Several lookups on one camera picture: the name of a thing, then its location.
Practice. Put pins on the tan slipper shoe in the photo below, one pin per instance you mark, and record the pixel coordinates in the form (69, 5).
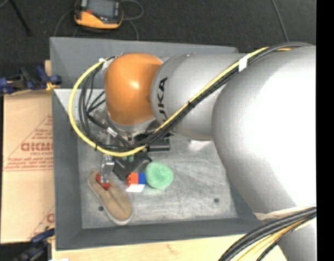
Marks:
(116, 202)

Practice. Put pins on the grey metal bin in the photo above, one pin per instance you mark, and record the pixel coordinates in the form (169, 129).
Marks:
(188, 200)

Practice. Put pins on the brown cardboard board red print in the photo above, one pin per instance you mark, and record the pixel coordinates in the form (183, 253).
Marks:
(25, 189)

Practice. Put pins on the green foam ball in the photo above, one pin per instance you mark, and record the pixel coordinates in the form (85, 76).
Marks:
(159, 175)

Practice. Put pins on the red blue white toy block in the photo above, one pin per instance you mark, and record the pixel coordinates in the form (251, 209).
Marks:
(136, 180)

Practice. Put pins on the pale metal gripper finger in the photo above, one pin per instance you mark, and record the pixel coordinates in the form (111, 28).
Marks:
(105, 173)

